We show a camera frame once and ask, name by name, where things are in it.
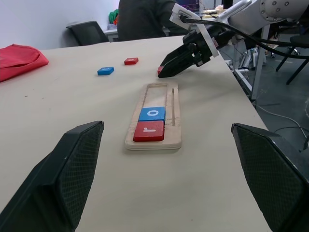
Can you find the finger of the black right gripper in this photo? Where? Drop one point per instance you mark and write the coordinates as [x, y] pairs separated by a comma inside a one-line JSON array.
[[175, 54], [176, 68]]

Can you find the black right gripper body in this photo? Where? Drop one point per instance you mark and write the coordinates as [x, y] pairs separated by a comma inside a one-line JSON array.
[[201, 52]]

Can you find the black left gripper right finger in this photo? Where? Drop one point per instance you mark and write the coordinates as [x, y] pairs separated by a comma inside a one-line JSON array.
[[272, 178]]

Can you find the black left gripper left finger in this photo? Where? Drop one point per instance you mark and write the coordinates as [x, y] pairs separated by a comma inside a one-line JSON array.
[[53, 183]]

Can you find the red letter b block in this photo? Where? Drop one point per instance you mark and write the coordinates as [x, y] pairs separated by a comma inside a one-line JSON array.
[[159, 70]]

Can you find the red letter o block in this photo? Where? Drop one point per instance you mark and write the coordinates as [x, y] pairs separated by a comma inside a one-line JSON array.
[[131, 61]]

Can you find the blue letter o block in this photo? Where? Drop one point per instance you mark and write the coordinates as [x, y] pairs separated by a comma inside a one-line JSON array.
[[152, 114]]

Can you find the wooden letter tray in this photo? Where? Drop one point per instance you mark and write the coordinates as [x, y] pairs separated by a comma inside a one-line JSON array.
[[172, 135]]

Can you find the red letter r block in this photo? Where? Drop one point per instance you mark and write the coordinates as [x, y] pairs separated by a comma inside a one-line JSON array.
[[149, 131]]

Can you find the blue letter t block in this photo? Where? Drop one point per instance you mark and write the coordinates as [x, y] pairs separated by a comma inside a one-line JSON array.
[[105, 70]]

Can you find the computer monitor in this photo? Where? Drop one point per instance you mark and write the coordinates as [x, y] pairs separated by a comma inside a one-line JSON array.
[[190, 5]]

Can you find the person in dark top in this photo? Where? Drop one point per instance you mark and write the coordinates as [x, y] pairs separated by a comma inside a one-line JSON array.
[[140, 19]]

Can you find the green cloth item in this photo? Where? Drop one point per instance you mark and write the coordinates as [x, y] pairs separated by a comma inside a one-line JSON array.
[[113, 16]]

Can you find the black office chair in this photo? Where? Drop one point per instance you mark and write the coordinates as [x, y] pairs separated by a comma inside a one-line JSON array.
[[88, 33]]

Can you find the black chair with star base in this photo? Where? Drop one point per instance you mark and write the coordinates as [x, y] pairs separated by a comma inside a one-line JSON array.
[[298, 53]]

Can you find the red cloth bag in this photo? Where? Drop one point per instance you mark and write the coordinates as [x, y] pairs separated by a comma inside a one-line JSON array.
[[17, 60]]

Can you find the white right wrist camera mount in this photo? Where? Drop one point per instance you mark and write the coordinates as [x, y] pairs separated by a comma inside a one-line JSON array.
[[207, 41]]

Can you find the white metal table frame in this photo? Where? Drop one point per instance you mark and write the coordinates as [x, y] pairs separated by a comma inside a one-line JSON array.
[[259, 60]]

